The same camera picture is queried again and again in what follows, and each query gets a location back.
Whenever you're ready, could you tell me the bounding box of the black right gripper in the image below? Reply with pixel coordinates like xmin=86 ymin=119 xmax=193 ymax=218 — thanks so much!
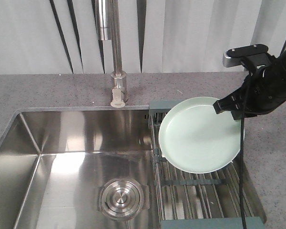
xmin=213 ymin=64 xmax=286 ymax=121

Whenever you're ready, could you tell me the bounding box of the mint green round plate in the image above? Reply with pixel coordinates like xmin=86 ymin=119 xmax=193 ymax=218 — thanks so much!
xmin=158 ymin=96 xmax=245 ymax=174

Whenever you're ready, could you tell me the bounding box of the black and grey right robot arm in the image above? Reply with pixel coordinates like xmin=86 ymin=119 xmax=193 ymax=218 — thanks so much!
xmin=213 ymin=44 xmax=286 ymax=120

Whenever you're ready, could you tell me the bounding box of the roll-up steel drying rack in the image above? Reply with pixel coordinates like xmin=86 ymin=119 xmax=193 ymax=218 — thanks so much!
xmin=149 ymin=101 xmax=266 ymax=229

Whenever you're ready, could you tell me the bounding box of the round steel sink drain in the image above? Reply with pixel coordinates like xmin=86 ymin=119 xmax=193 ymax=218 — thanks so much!
xmin=96 ymin=177 xmax=150 ymax=221

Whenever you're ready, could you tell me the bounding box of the chrome kitchen faucet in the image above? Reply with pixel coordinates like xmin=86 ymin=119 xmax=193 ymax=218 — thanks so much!
xmin=94 ymin=0 xmax=128 ymax=108

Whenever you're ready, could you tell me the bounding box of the stainless steel sink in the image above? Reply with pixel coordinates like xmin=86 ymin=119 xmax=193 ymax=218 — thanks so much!
xmin=0 ymin=107 xmax=161 ymax=229

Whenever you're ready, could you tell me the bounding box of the white pleated curtain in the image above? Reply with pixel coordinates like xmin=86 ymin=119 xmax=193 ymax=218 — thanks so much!
xmin=0 ymin=0 xmax=286 ymax=74

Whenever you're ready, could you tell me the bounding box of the black camera cable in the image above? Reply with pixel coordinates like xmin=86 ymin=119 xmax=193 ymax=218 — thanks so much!
xmin=238 ymin=71 xmax=253 ymax=229

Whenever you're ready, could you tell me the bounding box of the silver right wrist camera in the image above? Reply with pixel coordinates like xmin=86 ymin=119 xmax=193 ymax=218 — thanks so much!
xmin=222 ymin=44 xmax=272 ymax=71

